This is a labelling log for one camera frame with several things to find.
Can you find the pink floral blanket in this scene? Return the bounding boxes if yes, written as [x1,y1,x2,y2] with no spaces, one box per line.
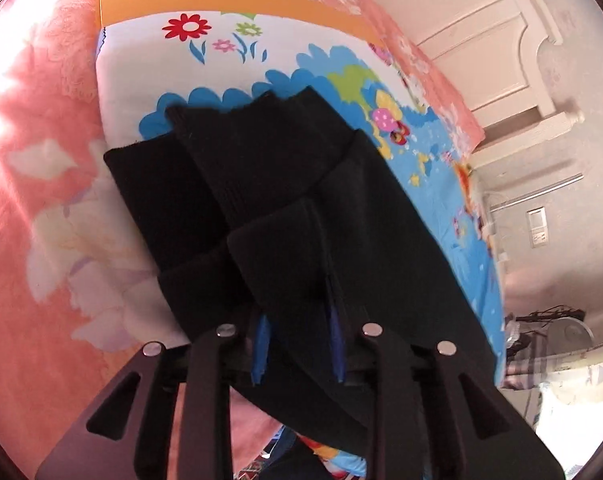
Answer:
[0,0,487,480]

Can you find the wall socket panel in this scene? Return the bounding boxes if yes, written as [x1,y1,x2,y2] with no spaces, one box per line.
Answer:
[527,207,549,248]

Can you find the white bed headboard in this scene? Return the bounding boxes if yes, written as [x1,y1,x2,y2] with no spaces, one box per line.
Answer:
[375,0,585,167]

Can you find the blue cartoon bed sheet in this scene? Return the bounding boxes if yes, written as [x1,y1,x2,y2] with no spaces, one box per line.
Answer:
[95,11,505,361]

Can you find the black pants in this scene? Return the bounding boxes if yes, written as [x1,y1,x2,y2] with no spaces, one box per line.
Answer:
[104,88,497,453]

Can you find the grey round fan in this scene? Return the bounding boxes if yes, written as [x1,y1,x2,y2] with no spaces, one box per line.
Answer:
[545,318,594,356]

